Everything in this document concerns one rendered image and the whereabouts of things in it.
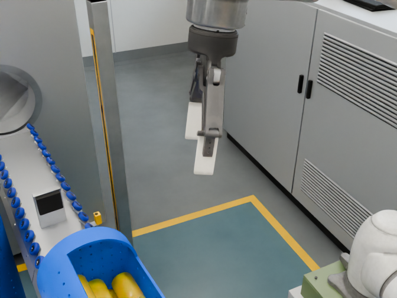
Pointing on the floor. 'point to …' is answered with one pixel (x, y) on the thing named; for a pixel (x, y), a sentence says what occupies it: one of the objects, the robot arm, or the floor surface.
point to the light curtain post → (110, 112)
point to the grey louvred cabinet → (318, 107)
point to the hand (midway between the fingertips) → (198, 148)
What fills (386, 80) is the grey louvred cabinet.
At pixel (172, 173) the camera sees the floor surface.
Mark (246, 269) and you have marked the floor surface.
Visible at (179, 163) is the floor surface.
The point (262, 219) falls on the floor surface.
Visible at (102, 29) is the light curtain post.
